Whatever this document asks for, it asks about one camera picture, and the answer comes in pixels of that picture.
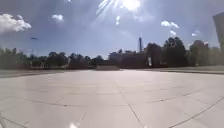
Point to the low dark building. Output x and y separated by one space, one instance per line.
128 60

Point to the pale stone slab plaza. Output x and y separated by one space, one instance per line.
110 93

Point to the tall dark tower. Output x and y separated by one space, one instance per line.
140 45

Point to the row of trees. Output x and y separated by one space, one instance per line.
173 53

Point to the street lamp pole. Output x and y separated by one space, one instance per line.
33 46

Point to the tall grey building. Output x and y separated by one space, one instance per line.
220 30

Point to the low stone wall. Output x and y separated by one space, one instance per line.
107 67

